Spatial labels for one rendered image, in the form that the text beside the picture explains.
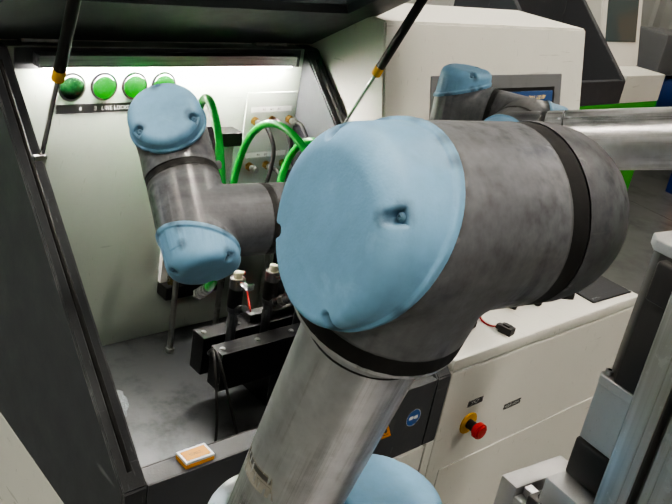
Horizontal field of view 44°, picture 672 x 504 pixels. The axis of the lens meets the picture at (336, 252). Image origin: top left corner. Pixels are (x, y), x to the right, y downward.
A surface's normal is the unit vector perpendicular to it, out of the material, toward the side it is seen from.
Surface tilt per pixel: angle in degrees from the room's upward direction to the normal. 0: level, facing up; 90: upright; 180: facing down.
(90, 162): 90
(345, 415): 105
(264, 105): 90
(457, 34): 76
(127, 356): 0
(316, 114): 90
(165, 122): 45
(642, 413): 90
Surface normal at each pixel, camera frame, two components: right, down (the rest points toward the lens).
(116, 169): 0.64, 0.41
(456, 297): 0.40, 0.69
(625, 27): 0.66, 0.18
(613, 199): 0.66, -0.12
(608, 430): -0.83, 0.10
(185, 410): 0.17, -0.90
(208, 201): 0.43, -0.44
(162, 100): 0.01, -0.37
